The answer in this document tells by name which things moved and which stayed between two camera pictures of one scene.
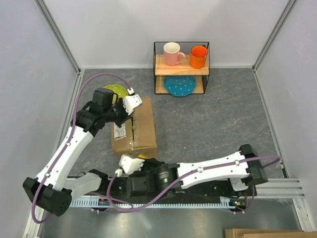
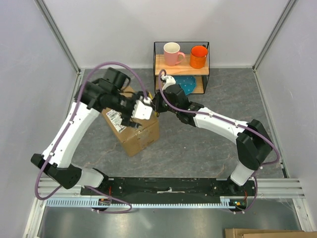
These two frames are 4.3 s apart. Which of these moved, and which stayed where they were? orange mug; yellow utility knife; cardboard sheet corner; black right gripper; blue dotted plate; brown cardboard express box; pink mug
Moved: yellow utility knife; brown cardboard express box; black right gripper
Stayed: cardboard sheet corner; orange mug; pink mug; blue dotted plate
